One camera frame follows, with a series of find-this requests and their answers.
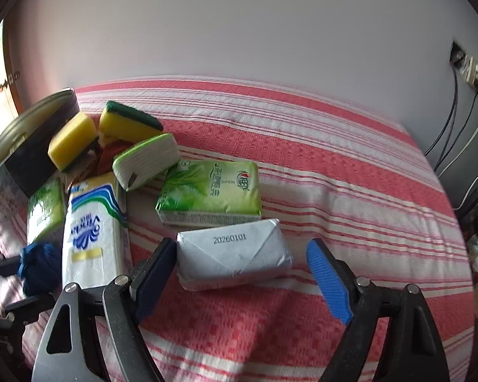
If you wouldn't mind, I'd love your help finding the yellow green sponge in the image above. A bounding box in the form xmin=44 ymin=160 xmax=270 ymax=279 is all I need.
xmin=99 ymin=101 xmax=164 ymax=143
xmin=48 ymin=112 xmax=100 ymax=173

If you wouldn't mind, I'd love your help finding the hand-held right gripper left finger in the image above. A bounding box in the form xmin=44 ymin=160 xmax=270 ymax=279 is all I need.
xmin=32 ymin=238 xmax=178 ymax=382

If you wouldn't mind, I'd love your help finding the red striped bedsheet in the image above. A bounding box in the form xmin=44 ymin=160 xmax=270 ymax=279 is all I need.
xmin=0 ymin=80 xmax=474 ymax=382

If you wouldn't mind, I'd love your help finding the white cable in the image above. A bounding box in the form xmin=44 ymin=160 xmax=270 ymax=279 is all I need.
xmin=438 ymin=85 xmax=478 ymax=178

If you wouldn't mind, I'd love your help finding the white blue tissue pack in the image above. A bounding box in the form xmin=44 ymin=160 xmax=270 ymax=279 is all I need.
xmin=62 ymin=172 xmax=133 ymax=290

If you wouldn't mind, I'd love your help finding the green drink carton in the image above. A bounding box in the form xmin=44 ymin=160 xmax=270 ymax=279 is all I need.
xmin=155 ymin=159 xmax=262 ymax=226

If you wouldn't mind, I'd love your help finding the stainless steel basin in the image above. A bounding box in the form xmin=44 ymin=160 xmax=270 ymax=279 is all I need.
xmin=0 ymin=88 xmax=80 ymax=223

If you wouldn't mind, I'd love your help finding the black cable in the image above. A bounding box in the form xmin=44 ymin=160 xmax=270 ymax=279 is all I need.
xmin=424 ymin=67 xmax=460 ymax=156
xmin=433 ymin=85 xmax=478 ymax=173

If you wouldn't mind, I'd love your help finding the green white tissue pack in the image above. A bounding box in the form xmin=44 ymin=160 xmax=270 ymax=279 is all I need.
xmin=112 ymin=133 xmax=181 ymax=190

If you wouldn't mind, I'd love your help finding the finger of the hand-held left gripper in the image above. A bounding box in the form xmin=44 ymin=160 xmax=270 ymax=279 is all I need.
xmin=0 ymin=241 xmax=23 ymax=278
xmin=4 ymin=292 xmax=63 ymax=325

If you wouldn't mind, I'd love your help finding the wooden door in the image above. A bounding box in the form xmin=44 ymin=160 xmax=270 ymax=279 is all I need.
xmin=0 ymin=18 xmax=25 ymax=136

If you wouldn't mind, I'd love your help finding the dark blue cloth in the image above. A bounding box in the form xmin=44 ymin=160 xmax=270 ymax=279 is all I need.
xmin=18 ymin=242 xmax=63 ymax=297

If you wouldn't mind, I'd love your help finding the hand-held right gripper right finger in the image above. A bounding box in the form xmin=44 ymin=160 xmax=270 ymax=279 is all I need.
xmin=306 ymin=239 xmax=451 ymax=382

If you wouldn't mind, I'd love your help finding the gold door hinge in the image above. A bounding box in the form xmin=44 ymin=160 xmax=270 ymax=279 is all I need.
xmin=0 ymin=69 xmax=21 ymax=93

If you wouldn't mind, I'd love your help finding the red snack wrapper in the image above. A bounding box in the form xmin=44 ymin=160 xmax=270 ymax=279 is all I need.
xmin=98 ymin=141 xmax=124 ymax=176

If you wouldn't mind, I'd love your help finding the wall socket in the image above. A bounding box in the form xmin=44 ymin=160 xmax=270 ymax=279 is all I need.
xmin=448 ymin=40 xmax=476 ymax=84

